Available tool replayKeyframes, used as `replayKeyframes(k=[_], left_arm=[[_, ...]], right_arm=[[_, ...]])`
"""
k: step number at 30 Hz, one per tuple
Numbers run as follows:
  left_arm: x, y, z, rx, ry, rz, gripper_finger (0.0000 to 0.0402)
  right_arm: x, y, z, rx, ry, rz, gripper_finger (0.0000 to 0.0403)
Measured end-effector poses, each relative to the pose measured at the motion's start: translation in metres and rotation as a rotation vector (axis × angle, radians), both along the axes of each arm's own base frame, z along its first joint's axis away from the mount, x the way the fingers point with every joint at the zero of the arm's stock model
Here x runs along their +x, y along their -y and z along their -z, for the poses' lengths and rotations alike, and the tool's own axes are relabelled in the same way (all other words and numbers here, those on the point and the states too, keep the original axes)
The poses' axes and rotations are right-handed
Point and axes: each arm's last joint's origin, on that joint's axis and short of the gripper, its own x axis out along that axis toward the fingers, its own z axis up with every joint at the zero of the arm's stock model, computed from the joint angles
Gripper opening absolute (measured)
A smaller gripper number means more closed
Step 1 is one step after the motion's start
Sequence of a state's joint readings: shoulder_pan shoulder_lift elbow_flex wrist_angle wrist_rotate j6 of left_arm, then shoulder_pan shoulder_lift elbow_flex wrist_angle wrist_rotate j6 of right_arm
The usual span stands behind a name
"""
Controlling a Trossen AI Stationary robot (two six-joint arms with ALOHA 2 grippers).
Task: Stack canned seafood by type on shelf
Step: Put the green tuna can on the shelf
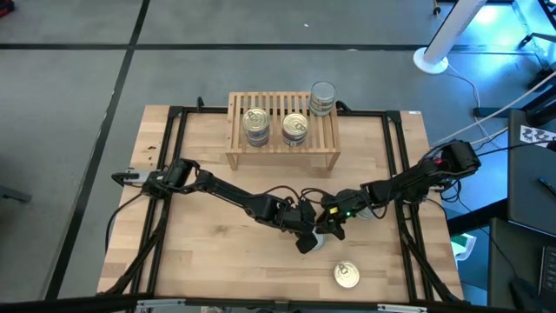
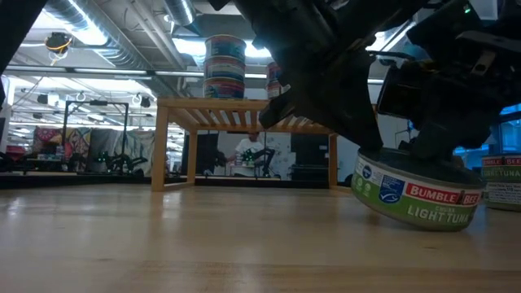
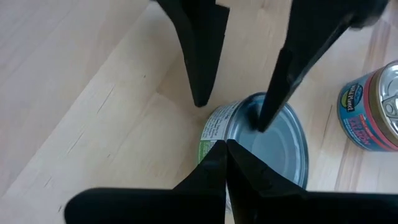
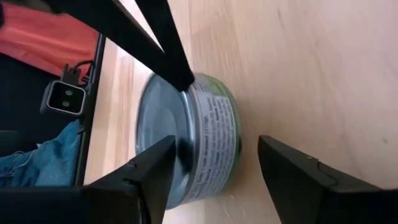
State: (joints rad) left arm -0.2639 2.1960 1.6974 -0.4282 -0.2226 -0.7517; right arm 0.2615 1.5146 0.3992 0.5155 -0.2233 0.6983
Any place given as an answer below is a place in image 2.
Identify red object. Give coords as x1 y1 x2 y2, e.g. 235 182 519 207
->
3 144 29 168

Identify round black ceiling device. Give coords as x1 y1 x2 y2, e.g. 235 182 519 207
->
43 31 75 66

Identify person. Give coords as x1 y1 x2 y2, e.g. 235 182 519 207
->
231 132 268 178

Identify silver ventilation duct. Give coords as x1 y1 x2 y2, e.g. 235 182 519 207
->
164 0 199 26
42 0 180 94

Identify green label tuna can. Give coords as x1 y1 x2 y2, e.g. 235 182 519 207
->
351 148 486 233
483 181 521 212
481 153 521 184

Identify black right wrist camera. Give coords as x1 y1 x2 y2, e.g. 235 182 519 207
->
451 30 519 82

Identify black metal rig frame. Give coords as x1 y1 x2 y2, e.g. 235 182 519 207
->
60 99 130 174

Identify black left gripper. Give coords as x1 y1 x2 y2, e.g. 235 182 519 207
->
234 0 412 153

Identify wooden slatted shelf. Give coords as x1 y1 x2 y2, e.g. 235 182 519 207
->
151 97 339 192

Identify black cabinet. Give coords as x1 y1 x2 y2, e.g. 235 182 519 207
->
291 133 330 182

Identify white hanging sheet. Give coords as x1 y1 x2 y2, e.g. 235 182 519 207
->
121 129 158 177

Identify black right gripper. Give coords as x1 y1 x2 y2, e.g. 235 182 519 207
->
377 63 521 160

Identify black aluminium table frame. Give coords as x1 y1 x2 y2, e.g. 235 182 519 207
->
0 170 355 192

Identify colourful painted panel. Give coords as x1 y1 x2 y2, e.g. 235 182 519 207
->
32 126 93 172

